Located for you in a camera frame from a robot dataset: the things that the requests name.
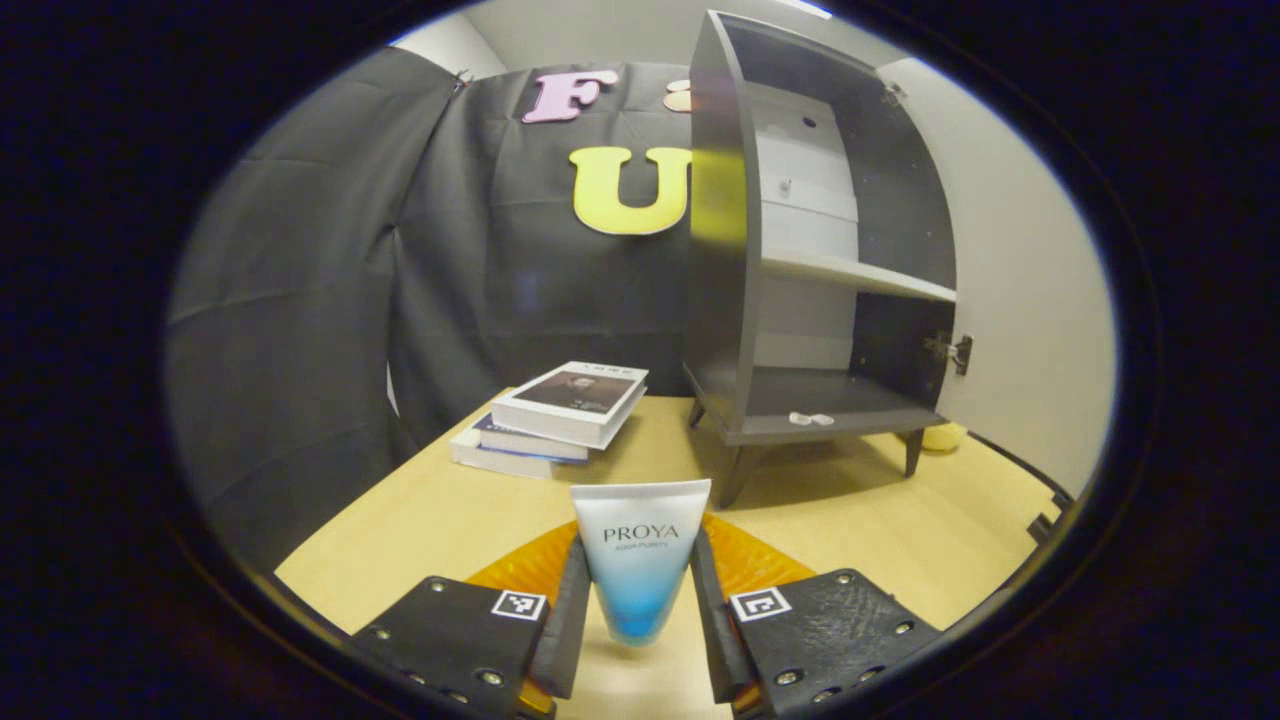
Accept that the blue and white tube bottle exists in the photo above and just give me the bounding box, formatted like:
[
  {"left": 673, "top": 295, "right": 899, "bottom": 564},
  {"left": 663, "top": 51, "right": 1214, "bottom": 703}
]
[{"left": 569, "top": 478, "right": 714, "bottom": 648}]

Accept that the white book with portrait cover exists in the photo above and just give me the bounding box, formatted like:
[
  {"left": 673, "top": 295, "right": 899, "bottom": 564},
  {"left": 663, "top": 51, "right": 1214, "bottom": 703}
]
[{"left": 489, "top": 360, "right": 650, "bottom": 450}]

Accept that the dark grey cabinet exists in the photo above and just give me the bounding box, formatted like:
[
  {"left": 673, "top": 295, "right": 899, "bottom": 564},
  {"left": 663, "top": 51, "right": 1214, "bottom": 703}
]
[{"left": 684, "top": 10, "right": 963, "bottom": 510}]

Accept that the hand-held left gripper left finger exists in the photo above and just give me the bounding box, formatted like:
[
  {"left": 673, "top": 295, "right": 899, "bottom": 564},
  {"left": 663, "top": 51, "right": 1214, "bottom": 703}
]
[{"left": 350, "top": 520, "right": 594, "bottom": 717}]

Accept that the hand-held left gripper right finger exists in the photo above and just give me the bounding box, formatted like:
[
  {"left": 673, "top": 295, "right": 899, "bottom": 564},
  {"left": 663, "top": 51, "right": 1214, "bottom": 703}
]
[{"left": 690, "top": 515, "right": 941, "bottom": 717}]

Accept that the white cabinet shelf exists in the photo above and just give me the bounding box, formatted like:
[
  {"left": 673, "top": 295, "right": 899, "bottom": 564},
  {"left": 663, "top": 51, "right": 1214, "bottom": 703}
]
[{"left": 760, "top": 247, "right": 959, "bottom": 304}]

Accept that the blue cover book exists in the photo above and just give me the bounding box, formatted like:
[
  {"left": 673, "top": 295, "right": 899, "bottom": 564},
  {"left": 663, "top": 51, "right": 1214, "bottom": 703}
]
[{"left": 470, "top": 411, "right": 592, "bottom": 464}]

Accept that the plain white book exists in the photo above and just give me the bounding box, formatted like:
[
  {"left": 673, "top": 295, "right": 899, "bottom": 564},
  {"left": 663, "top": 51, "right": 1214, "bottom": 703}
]
[{"left": 449, "top": 428, "right": 563, "bottom": 481}]

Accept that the black backdrop cloth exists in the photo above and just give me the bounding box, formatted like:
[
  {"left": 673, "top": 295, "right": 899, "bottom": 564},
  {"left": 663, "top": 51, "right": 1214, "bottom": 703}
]
[{"left": 165, "top": 45, "right": 761, "bottom": 576}]

